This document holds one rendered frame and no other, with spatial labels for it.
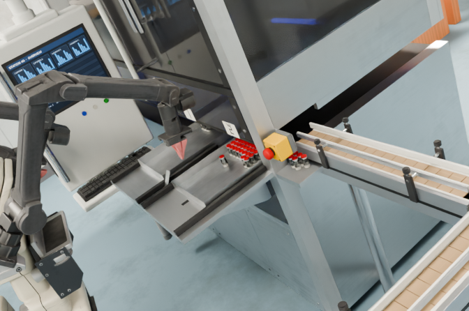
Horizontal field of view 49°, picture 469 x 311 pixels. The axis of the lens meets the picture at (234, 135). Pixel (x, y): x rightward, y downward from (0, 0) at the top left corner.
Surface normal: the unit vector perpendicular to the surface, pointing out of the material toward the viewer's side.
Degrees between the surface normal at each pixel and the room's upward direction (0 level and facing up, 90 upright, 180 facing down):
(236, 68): 90
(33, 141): 110
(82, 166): 90
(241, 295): 0
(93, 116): 90
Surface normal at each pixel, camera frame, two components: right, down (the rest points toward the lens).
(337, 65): 0.54, 0.21
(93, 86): 0.79, 0.37
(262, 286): -0.36, -0.82
